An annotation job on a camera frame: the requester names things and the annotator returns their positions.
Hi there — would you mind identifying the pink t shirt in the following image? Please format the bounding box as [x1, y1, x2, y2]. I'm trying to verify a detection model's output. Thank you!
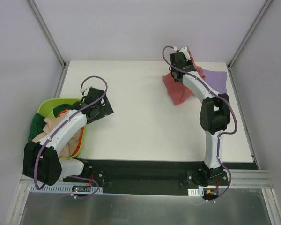
[162, 50, 207, 106]

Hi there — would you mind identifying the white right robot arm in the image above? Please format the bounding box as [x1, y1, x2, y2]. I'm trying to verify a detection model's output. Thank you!
[170, 48, 230, 185]

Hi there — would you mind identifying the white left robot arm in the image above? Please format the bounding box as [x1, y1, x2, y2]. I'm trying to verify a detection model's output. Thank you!
[22, 87, 113, 190]

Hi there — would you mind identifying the folded purple t shirt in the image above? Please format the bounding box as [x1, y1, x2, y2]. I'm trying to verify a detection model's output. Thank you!
[203, 69, 228, 94]

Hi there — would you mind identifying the beige garment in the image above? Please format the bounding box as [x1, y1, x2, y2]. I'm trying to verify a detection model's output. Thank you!
[38, 110, 86, 157]

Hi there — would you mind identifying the green laundry basket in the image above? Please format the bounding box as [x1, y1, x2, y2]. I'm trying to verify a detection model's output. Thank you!
[28, 98, 84, 160]

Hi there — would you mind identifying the dark green garment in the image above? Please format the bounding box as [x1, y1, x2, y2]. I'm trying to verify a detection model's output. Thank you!
[28, 104, 72, 142]

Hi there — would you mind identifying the left aluminium frame post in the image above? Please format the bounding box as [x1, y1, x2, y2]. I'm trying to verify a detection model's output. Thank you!
[26, 0, 67, 69]

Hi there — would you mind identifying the aluminium frame post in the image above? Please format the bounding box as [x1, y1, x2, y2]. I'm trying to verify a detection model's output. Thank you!
[26, 0, 67, 69]
[227, 0, 273, 71]

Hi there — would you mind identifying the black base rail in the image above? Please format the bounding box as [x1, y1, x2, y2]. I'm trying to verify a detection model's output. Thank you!
[62, 159, 232, 195]

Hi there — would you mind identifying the left white cable duct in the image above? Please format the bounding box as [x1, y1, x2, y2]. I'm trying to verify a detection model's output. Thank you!
[30, 185, 103, 195]

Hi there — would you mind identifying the white cable duct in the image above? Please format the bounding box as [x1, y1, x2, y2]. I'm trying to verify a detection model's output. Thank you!
[187, 188, 204, 197]
[30, 185, 103, 195]

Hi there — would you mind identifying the right aluminium frame post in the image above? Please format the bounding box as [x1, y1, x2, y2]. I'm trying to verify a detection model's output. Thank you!
[227, 0, 273, 71]

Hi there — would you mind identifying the right white cable duct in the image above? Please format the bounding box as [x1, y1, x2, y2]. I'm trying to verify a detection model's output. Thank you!
[187, 188, 204, 197]

